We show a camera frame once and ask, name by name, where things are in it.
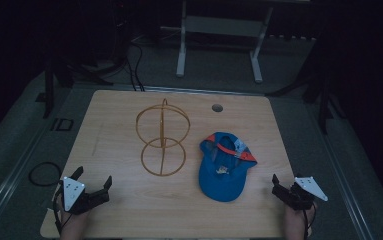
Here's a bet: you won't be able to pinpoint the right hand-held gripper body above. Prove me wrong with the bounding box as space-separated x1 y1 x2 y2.
272 176 329 211

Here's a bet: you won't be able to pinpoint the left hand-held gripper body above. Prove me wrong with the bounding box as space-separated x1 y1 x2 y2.
58 176 110 215

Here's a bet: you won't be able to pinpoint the blue baseball cap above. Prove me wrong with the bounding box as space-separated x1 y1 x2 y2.
198 131 258 203

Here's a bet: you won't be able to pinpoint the gold wire hat stand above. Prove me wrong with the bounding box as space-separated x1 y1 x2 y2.
135 97 192 178

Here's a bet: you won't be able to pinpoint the person's left hand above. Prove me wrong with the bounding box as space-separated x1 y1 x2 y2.
58 195 92 240

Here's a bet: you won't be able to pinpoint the person's right hand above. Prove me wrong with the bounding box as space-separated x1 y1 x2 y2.
284 203 317 240

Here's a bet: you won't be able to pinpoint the black tripod stand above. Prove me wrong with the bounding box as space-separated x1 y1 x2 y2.
265 63 348 136
35 59 113 120

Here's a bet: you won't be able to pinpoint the left hand-held gripper cable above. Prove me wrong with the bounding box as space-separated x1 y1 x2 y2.
52 181 75 236

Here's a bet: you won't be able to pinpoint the hand-held gripper cable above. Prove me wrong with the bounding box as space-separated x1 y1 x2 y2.
301 204 317 240
52 181 75 236

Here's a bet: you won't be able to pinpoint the right hand-held gripper cable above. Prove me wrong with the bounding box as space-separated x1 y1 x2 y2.
301 204 317 240

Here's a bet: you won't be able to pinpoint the black cable loop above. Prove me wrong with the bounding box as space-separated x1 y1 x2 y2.
28 161 63 188

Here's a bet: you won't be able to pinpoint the black floor cables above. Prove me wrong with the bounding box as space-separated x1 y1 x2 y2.
75 33 147 92

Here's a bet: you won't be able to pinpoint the white metal desk frame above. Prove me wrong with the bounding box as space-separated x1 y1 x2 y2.
160 0 313 84

